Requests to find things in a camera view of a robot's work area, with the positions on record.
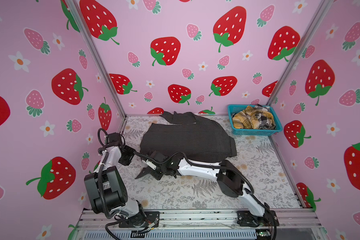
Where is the dark grey pinstriped shirt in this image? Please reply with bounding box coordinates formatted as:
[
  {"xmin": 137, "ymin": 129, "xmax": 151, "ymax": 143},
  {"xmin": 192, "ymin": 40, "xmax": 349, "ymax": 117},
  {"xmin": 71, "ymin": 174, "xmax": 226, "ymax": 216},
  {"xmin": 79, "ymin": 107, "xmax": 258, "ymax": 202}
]
[{"xmin": 140, "ymin": 112, "xmax": 237, "ymax": 163}]

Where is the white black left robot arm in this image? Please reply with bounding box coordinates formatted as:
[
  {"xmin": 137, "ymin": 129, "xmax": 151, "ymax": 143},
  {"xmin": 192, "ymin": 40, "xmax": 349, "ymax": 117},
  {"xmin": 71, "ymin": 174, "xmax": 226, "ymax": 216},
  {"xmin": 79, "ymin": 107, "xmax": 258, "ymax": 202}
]
[{"xmin": 84, "ymin": 128, "xmax": 147, "ymax": 227}]

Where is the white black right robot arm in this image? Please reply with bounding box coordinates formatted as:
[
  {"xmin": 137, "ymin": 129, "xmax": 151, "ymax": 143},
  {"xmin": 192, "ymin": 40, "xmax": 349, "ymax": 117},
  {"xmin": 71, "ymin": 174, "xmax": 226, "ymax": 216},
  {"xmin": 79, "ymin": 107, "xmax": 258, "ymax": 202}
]
[{"xmin": 134, "ymin": 151, "xmax": 279, "ymax": 228}]

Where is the teal plastic basket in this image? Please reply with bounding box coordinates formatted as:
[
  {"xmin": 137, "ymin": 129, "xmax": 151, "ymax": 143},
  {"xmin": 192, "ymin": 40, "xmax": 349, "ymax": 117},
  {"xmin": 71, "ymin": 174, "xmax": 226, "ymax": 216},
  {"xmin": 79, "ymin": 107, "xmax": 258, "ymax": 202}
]
[{"xmin": 228, "ymin": 104, "xmax": 283, "ymax": 136}]

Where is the yellow plaid shirt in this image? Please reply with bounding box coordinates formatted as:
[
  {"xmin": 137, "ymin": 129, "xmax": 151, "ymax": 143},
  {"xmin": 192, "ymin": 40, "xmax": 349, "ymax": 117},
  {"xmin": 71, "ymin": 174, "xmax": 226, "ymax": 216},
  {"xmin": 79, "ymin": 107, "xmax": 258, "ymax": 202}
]
[{"xmin": 232, "ymin": 105, "xmax": 274, "ymax": 130}]

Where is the grey white plaid shirt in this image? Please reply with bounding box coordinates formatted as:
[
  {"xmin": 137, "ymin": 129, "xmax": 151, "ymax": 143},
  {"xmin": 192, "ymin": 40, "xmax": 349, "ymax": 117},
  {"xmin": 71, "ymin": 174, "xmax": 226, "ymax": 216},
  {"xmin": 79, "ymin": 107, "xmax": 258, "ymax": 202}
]
[{"xmin": 251, "ymin": 105, "xmax": 276, "ymax": 130}]

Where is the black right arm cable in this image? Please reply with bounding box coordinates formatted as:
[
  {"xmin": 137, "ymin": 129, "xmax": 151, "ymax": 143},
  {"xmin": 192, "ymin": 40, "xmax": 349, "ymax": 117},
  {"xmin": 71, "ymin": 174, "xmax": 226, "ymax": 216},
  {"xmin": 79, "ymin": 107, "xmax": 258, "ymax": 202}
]
[{"xmin": 134, "ymin": 150, "xmax": 278, "ymax": 238}]

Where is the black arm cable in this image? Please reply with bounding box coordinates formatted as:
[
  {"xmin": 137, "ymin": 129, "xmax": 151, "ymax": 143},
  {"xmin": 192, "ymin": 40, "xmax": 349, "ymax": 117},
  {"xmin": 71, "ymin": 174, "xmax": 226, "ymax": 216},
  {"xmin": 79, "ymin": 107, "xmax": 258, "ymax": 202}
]
[
  {"xmin": 96, "ymin": 128, "xmax": 127, "ymax": 240},
  {"xmin": 134, "ymin": 150, "xmax": 278, "ymax": 238}
]

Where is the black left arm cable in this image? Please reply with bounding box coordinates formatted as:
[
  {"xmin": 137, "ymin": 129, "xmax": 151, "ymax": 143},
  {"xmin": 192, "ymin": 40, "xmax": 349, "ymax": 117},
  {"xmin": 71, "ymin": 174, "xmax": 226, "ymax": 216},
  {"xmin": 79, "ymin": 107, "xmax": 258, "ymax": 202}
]
[{"xmin": 96, "ymin": 128, "xmax": 127, "ymax": 240}]

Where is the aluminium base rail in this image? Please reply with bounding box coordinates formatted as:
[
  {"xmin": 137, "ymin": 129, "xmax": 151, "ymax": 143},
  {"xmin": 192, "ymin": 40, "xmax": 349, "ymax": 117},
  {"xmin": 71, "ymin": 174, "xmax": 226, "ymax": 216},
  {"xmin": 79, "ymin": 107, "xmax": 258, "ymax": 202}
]
[{"xmin": 73, "ymin": 207, "xmax": 328, "ymax": 240}]

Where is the aluminium frame post left corner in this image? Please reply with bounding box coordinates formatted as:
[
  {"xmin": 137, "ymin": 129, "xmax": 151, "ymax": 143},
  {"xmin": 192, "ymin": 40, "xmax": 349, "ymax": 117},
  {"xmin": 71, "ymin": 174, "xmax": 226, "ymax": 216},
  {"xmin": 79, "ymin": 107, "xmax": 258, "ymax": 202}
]
[{"xmin": 64, "ymin": 0, "xmax": 127, "ymax": 118}]

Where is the aluminium frame post corner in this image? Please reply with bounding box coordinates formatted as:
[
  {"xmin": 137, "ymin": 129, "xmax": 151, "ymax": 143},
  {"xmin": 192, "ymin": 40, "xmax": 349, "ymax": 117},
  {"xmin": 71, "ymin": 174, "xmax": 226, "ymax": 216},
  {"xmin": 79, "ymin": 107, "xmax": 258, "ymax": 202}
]
[
  {"xmin": 267, "ymin": 0, "xmax": 334, "ymax": 106},
  {"xmin": 64, "ymin": 0, "xmax": 127, "ymax": 118}
]

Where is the aluminium frame post right corner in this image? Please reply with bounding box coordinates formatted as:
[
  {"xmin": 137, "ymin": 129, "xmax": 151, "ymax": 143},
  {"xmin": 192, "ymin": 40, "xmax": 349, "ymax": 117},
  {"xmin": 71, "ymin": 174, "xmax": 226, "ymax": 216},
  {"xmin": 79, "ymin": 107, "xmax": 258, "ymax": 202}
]
[{"xmin": 267, "ymin": 0, "xmax": 334, "ymax": 106}]

